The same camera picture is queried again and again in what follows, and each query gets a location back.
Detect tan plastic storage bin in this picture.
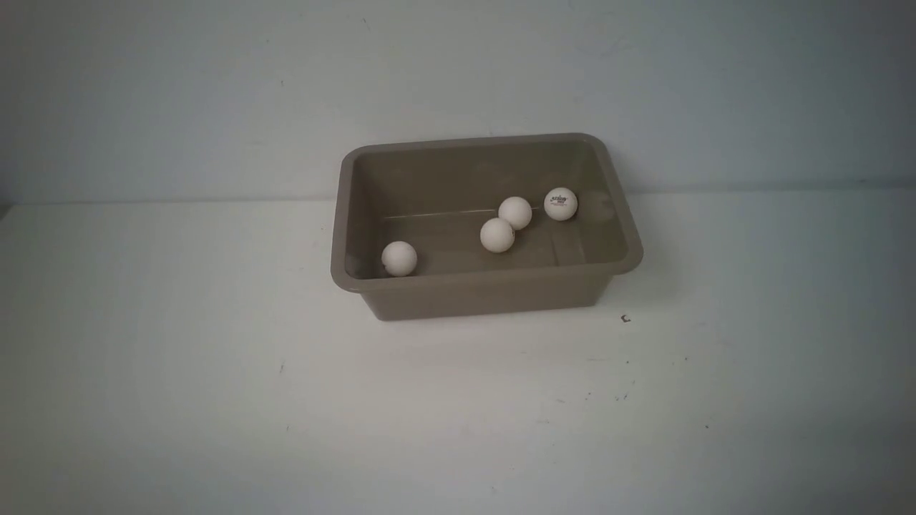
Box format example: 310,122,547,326
331,133,643,320

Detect plain white ping-pong ball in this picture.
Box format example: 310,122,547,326
381,241,419,277

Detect white ping-pong ball with smudge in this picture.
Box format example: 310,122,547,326
497,196,533,231

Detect white ping-pong ball with logo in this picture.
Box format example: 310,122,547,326
543,187,578,222

